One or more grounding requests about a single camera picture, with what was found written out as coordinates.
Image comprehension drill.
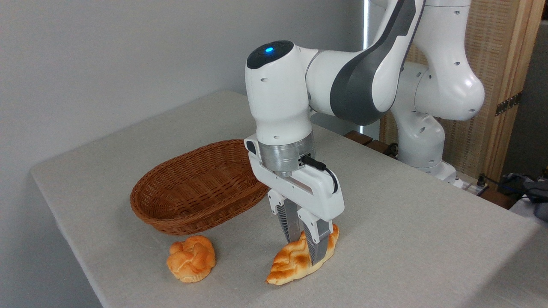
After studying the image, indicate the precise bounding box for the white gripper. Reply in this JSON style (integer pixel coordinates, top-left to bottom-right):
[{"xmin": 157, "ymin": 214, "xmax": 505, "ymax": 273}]
[{"xmin": 244, "ymin": 134, "xmax": 345, "ymax": 266}]

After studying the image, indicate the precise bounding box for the long braided bread loaf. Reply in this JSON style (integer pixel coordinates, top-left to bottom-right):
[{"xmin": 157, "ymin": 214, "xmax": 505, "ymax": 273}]
[{"xmin": 265, "ymin": 224, "xmax": 340, "ymax": 286}]

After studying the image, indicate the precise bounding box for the brown oval wicker basket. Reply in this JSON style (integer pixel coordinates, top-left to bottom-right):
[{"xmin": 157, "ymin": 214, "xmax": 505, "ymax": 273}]
[{"xmin": 130, "ymin": 139, "xmax": 271, "ymax": 236}]

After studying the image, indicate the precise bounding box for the round knotted bread roll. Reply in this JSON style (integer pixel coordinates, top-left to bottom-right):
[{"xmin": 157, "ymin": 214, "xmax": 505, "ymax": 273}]
[{"xmin": 167, "ymin": 235, "xmax": 216, "ymax": 283}]

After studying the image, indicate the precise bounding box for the grey tablecloth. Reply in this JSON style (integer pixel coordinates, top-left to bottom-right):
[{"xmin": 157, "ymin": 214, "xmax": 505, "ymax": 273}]
[{"xmin": 30, "ymin": 90, "xmax": 548, "ymax": 308}]

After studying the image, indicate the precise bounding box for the dark wooden base board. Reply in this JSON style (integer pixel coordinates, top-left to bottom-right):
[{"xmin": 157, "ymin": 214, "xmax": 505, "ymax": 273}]
[{"xmin": 344, "ymin": 130, "xmax": 399, "ymax": 160}]

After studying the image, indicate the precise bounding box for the dark grey bag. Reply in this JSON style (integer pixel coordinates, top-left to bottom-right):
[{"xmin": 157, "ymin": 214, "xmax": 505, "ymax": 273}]
[{"xmin": 499, "ymin": 172, "xmax": 548, "ymax": 222}]

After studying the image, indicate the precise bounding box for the metal hinge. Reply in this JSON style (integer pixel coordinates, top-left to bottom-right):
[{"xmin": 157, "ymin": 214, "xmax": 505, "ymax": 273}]
[{"xmin": 495, "ymin": 91, "xmax": 523, "ymax": 117}]

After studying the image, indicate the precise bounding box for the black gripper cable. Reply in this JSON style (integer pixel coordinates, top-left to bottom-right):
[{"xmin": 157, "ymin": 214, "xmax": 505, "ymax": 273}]
[{"xmin": 301, "ymin": 155, "xmax": 339, "ymax": 194}]

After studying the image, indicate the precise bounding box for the black plug with cable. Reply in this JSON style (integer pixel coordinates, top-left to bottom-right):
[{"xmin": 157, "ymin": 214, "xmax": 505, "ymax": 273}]
[{"xmin": 477, "ymin": 173, "xmax": 510, "ymax": 191}]

